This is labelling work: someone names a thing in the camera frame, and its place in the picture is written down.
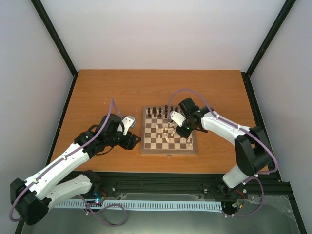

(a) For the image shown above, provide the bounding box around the wooden chess board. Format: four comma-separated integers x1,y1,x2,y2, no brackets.
140,106,198,156

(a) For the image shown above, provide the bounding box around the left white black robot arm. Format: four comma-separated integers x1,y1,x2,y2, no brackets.
10,114,141,225

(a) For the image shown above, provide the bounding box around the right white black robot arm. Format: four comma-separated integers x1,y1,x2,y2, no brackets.
170,97,276,197

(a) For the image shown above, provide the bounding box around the dark chess pieces row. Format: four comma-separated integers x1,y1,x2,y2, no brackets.
145,106,182,119

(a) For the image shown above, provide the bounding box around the green lit circuit board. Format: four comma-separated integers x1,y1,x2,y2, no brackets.
94,198,103,204

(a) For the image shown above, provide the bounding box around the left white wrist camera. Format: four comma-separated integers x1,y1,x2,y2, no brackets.
120,116,137,135

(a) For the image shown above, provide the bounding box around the light blue slotted cable duct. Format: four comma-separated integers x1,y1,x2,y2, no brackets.
53,199,223,212

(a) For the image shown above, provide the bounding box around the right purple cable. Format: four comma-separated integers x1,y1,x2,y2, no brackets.
168,88,279,218

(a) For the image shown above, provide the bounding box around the black aluminium frame rail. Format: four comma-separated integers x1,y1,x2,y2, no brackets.
95,172,293,197

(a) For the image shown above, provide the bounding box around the left black frame post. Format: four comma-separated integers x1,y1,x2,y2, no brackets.
31,0,78,78

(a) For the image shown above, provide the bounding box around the black frame post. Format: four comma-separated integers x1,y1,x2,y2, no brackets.
31,0,78,78
246,0,296,78

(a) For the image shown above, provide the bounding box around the right black frame post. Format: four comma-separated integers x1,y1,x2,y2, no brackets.
246,0,296,78

